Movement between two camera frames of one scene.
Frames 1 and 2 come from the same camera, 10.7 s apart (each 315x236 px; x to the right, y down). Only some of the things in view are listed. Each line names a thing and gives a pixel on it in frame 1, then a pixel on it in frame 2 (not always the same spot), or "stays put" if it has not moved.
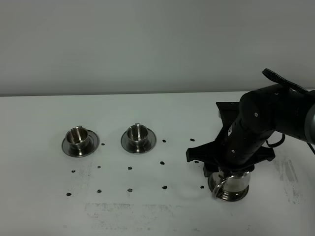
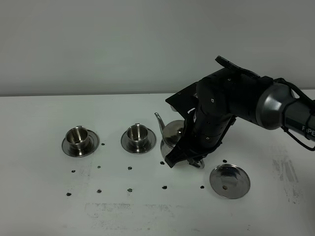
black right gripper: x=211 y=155 to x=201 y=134
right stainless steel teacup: x=138 y=136 stays put
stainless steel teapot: x=234 y=186 to x=172 y=132
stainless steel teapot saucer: x=214 y=181 to x=230 y=181
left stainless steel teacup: x=78 y=140 stays put
